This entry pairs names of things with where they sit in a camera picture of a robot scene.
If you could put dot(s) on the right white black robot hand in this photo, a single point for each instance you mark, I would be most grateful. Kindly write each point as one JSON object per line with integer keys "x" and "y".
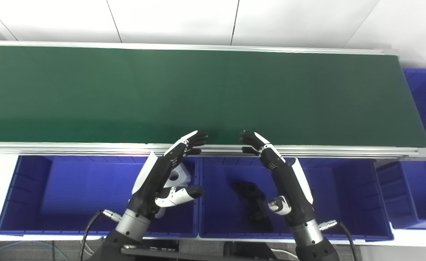
{"x": 296, "y": 195}

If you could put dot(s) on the black plastic part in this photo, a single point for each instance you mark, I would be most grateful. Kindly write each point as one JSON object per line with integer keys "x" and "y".
{"x": 252, "y": 203}

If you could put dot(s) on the green conveyor belt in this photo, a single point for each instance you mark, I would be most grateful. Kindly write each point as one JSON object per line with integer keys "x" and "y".
{"x": 89, "y": 148}
{"x": 198, "y": 94}

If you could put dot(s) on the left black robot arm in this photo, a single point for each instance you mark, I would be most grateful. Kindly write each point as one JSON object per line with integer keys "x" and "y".
{"x": 133, "y": 226}

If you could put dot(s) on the blue plastic bin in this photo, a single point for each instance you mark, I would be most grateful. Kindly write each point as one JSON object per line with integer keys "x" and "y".
{"x": 343, "y": 203}
{"x": 423, "y": 181}
{"x": 53, "y": 195}

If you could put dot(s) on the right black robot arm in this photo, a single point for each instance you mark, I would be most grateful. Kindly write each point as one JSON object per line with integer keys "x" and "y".
{"x": 309, "y": 233}

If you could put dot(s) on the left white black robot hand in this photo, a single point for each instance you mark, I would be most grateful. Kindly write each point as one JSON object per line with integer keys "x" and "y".
{"x": 149, "y": 188}

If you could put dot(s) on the white plastic part with hole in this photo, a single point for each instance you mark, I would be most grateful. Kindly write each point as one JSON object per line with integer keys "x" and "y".
{"x": 183, "y": 175}

